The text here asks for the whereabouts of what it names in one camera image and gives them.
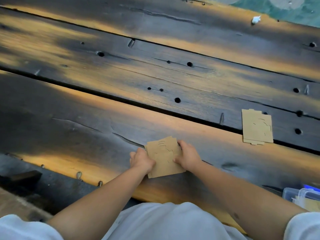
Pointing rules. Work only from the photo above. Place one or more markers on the person's right forearm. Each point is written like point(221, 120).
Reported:
point(237, 194)

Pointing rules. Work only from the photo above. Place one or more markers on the green patterned floor mat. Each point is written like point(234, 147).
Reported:
point(250, 4)

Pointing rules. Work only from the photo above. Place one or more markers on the person's right hand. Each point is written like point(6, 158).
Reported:
point(190, 157)

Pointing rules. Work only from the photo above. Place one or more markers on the white crumpled paper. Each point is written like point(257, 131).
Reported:
point(255, 19)

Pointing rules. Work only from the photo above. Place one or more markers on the light wooden bench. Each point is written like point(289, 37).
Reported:
point(20, 204)

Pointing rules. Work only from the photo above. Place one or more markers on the dark wooden plank table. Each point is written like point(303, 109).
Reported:
point(75, 109)

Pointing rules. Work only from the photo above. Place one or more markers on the person's left hand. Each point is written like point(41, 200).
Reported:
point(143, 162)

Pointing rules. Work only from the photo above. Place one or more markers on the clear plastic box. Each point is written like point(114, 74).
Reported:
point(290, 193)

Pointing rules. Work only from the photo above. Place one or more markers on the brown cardboard stack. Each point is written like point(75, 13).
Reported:
point(312, 204)

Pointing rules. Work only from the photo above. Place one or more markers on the person's white shirt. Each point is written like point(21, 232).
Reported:
point(162, 222)

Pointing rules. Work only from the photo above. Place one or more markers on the person's left forearm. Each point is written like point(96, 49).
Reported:
point(100, 204)

